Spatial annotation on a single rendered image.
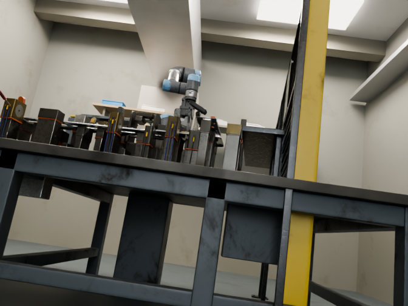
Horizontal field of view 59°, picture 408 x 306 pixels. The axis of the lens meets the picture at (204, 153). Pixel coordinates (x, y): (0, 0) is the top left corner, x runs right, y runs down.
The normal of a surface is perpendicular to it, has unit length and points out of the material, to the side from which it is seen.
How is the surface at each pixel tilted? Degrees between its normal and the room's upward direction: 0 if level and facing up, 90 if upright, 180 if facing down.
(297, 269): 90
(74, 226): 90
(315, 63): 90
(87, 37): 90
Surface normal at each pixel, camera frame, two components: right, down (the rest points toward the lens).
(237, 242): -0.01, -0.22
